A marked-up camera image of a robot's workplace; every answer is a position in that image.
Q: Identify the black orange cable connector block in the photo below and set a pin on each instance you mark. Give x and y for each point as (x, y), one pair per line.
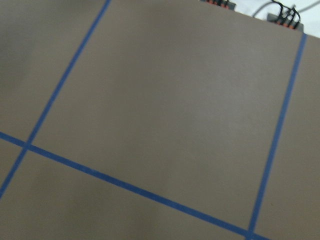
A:
(288, 17)

